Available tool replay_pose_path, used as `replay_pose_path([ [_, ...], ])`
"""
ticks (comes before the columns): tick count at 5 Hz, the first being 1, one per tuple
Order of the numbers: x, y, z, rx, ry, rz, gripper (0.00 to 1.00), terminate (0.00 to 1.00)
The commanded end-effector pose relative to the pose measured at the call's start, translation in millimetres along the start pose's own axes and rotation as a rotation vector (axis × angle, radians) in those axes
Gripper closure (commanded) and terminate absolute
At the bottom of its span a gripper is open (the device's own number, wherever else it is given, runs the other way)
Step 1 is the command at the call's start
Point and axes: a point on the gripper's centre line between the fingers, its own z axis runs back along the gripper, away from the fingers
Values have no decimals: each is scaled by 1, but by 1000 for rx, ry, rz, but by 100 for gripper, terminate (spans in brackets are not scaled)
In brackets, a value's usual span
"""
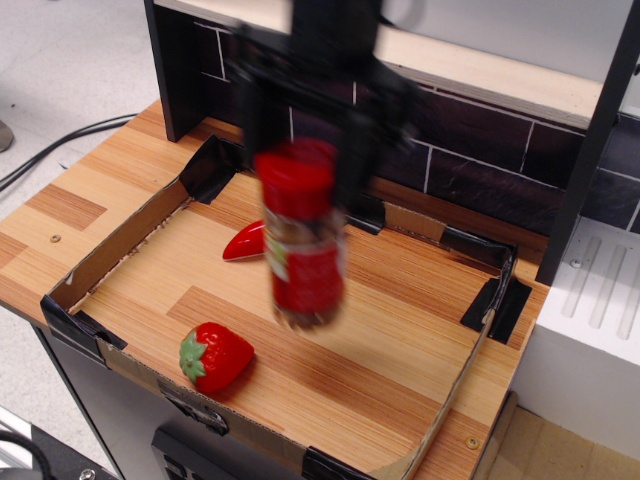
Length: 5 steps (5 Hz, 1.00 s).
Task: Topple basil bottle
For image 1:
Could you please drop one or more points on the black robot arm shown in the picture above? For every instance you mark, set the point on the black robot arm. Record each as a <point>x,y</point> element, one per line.
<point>324,66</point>

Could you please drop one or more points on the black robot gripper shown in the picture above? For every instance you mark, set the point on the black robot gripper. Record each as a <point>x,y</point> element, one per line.
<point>327,69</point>

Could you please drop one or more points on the red toy chili pepper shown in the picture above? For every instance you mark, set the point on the red toy chili pepper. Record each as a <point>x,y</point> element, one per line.
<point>247,243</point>

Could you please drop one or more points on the taped cardboard fence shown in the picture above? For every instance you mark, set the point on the taped cardboard fence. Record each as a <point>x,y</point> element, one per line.
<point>340,343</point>

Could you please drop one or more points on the dark shelf unit brick backsplash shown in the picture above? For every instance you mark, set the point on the dark shelf unit brick backsplash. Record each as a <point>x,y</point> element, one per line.
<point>492,138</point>

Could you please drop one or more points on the red capped spice bottle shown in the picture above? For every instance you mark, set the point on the red capped spice bottle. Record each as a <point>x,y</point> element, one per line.
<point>304,232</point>

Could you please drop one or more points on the red toy strawberry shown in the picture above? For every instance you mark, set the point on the red toy strawberry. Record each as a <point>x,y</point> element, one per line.
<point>212,356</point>

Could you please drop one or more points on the black device under table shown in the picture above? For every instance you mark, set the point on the black device under table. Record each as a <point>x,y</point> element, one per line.
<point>213,457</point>

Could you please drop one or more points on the black equipment bottom left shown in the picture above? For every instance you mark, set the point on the black equipment bottom left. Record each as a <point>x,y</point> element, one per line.
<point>56,462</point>

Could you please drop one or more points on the white drainboard counter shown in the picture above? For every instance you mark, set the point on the white drainboard counter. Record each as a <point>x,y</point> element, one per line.
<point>581,367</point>

